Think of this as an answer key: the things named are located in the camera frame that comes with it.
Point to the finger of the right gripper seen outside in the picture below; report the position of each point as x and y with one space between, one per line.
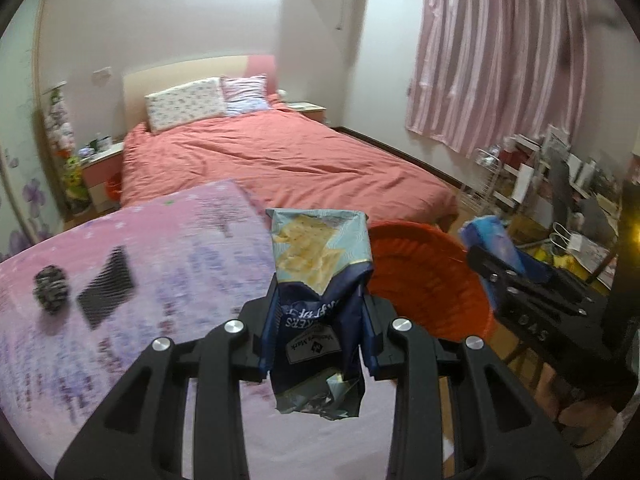
500 269

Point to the beige pink headboard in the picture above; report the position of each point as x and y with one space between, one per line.
135 86

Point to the pink white left nightstand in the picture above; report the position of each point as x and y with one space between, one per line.
97 169

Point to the pink floral table cloth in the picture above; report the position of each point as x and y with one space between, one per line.
196 256

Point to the sliding floral wardrobe door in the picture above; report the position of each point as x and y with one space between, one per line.
31 210

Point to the blue tissue pack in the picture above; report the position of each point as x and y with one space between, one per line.
489 233

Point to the black beaded mat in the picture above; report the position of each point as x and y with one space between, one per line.
111 288

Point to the pink striped curtain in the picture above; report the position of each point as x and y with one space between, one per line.
489 69

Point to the black white scrunchie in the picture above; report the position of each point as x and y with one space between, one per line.
51 289

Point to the right hand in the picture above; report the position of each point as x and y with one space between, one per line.
582 419

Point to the orange plastic trash basket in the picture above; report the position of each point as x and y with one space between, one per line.
423 272

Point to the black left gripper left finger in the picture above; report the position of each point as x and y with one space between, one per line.
137 430

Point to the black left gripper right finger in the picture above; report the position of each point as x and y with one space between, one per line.
500 432

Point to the right nightstand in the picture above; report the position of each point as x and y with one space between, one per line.
310 110

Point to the stacked plush toys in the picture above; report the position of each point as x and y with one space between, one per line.
62 142

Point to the blue cracker bag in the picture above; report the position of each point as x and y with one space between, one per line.
323 263

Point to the pink striped pillow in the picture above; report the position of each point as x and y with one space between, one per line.
245 95

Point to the bed with coral duvet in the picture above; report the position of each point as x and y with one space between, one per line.
285 160

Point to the small red bin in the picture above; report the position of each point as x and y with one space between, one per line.
113 187

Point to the white floral pillow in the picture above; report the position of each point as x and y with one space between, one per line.
185 103

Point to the cluttered white shelf rack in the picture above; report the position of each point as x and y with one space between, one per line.
553 205

